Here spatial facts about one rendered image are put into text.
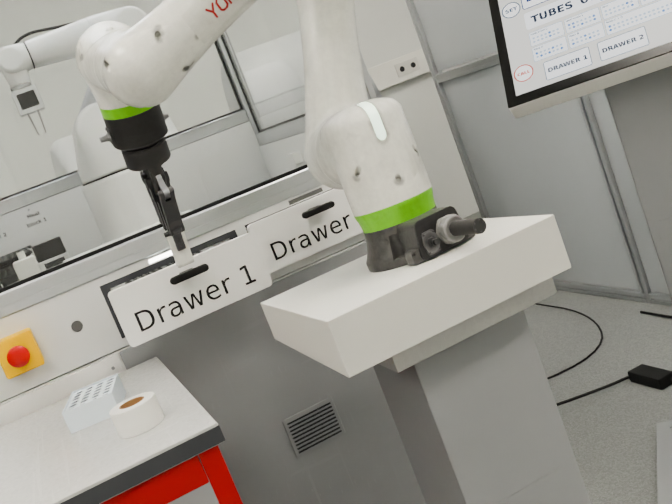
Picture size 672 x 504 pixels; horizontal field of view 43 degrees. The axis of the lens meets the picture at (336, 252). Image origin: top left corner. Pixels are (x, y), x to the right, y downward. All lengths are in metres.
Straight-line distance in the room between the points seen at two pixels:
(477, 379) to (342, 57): 0.57
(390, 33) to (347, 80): 4.02
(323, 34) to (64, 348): 0.78
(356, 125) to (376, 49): 4.15
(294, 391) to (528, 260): 0.77
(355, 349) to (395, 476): 0.87
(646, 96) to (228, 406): 1.07
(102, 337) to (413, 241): 0.74
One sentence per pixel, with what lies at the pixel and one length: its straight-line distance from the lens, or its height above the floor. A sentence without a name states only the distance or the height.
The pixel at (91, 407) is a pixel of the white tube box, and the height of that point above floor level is 0.79.
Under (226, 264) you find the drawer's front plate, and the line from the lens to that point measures 1.61.
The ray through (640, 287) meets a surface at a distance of 3.34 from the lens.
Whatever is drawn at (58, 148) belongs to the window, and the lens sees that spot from 1.75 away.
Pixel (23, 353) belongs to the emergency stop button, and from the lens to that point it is 1.67.
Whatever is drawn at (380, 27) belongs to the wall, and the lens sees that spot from 5.45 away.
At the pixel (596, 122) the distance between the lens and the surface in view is 3.19.
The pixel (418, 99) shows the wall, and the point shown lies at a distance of 5.48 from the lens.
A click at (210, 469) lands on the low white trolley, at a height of 0.70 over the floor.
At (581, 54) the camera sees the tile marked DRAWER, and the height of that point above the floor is 1.01.
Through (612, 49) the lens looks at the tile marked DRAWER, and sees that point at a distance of 1.81.
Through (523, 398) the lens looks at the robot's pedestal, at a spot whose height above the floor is 0.58.
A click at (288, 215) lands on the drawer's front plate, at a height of 0.92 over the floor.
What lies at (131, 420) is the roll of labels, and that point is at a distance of 1.28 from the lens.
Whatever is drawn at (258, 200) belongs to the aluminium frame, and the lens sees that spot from 1.79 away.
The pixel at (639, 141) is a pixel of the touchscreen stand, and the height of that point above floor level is 0.80.
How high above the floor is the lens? 1.11
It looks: 10 degrees down
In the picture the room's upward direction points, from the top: 21 degrees counter-clockwise
